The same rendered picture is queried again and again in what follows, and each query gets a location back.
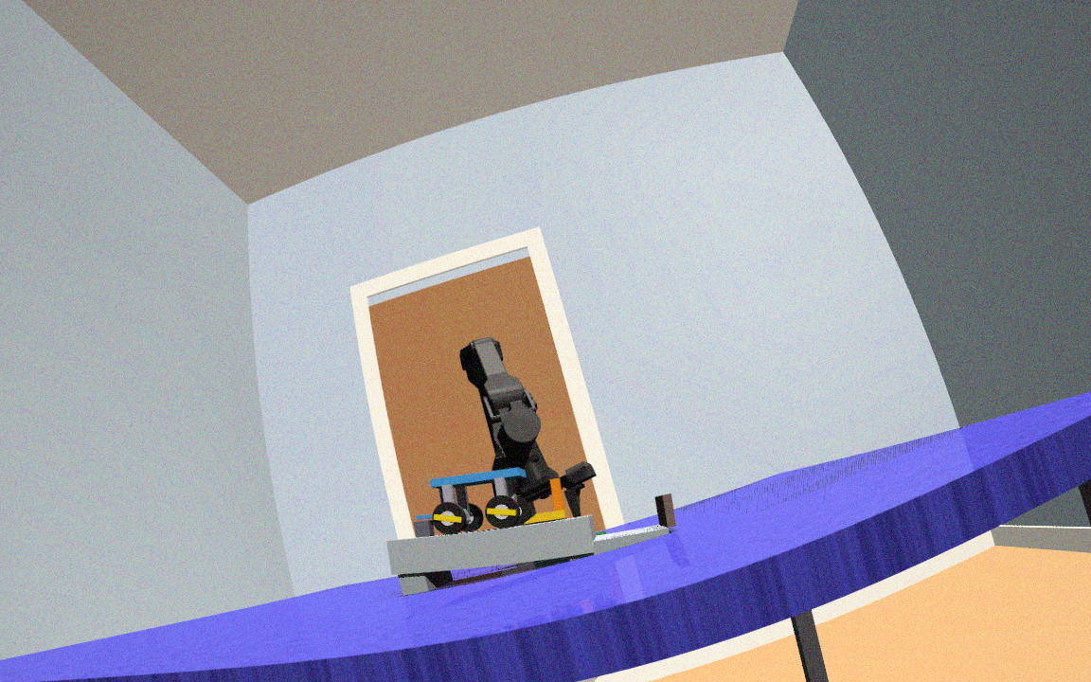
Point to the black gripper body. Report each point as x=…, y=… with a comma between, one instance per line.
x=538, y=474

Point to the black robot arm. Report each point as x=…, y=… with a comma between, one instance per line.
x=509, y=409

